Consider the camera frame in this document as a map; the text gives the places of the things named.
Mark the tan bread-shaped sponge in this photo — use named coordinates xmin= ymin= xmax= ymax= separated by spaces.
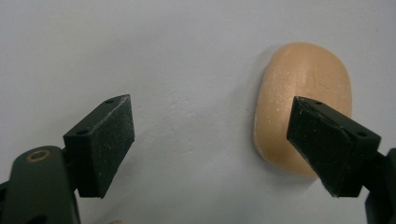
xmin=252 ymin=41 xmax=353 ymax=179

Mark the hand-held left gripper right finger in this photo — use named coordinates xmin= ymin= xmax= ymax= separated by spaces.
xmin=286 ymin=95 xmax=382 ymax=198

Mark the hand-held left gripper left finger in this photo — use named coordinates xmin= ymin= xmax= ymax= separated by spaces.
xmin=63 ymin=94 xmax=136 ymax=199

